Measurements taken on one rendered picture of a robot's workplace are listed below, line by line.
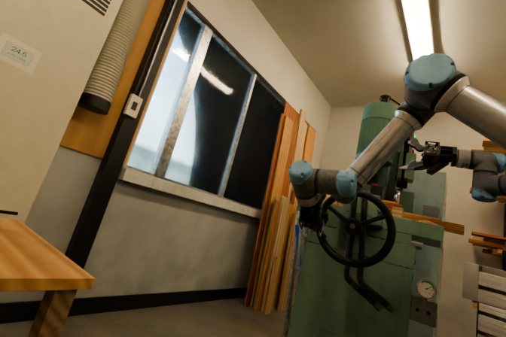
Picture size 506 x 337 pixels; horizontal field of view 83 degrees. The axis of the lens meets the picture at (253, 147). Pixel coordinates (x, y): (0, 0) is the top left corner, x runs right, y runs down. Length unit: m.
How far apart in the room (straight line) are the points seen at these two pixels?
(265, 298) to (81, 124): 2.06
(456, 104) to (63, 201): 1.76
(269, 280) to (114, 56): 2.19
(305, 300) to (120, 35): 1.60
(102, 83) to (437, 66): 1.45
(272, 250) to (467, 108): 2.24
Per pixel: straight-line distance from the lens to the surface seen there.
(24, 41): 1.47
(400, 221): 1.36
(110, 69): 1.70
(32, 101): 1.45
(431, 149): 1.38
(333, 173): 0.85
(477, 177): 1.38
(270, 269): 2.84
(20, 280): 0.73
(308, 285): 1.40
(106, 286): 2.11
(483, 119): 0.90
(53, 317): 0.81
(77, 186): 1.84
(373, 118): 1.58
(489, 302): 0.99
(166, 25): 2.08
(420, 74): 0.91
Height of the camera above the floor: 0.74
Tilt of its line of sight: 14 degrees up
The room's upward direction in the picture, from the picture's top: 15 degrees clockwise
